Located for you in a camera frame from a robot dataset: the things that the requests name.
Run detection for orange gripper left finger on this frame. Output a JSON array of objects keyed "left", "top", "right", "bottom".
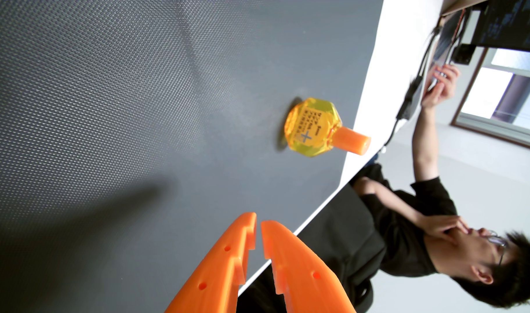
[{"left": 165, "top": 212, "right": 257, "bottom": 313}]

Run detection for black power adapter with cable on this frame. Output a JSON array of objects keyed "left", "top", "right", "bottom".
[{"left": 380, "top": 26, "right": 442, "bottom": 150}]

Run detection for window with brown frame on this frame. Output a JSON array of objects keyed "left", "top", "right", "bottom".
[{"left": 450, "top": 47, "right": 530, "bottom": 153}]

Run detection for dark grey textured mat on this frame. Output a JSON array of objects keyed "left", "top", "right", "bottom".
[{"left": 0, "top": 0, "right": 384, "bottom": 313}]

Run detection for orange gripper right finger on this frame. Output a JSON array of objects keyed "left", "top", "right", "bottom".
[{"left": 262, "top": 220, "right": 356, "bottom": 313}]

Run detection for yellow eyedrop bottle orange cap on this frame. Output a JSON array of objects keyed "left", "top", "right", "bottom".
[{"left": 284, "top": 97, "right": 372, "bottom": 157}]

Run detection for person's eyeglasses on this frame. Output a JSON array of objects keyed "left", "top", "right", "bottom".
[{"left": 480, "top": 230, "right": 508, "bottom": 267}]

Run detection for wooden shelf board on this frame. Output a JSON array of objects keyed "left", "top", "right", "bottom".
[{"left": 439, "top": 0, "right": 487, "bottom": 16}]

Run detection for person's right hand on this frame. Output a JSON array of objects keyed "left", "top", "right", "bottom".
[{"left": 417, "top": 214, "right": 470, "bottom": 239}]

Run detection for small black box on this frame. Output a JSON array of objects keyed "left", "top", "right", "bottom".
[{"left": 451, "top": 43, "right": 476, "bottom": 66}]

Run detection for black monitor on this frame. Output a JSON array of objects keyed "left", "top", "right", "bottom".
[{"left": 470, "top": 0, "right": 530, "bottom": 54}]

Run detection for person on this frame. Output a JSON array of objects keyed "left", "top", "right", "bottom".
[{"left": 238, "top": 163, "right": 530, "bottom": 313}]

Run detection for person's left hand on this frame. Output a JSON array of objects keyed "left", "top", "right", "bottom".
[{"left": 421, "top": 64, "right": 461, "bottom": 109}]

